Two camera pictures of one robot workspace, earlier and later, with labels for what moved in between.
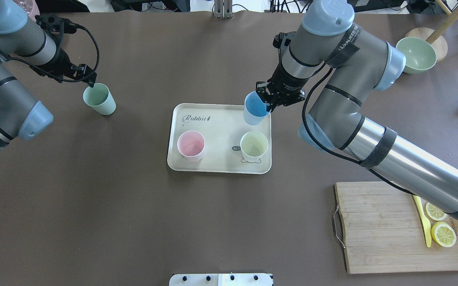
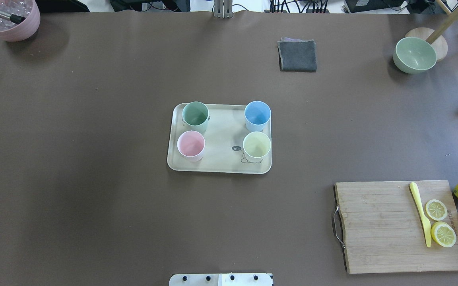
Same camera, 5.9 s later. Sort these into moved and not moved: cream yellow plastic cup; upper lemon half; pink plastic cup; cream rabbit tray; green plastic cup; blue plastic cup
Moved: green plastic cup; blue plastic cup
Not moved: cream yellow plastic cup; cream rabbit tray; pink plastic cup; upper lemon half
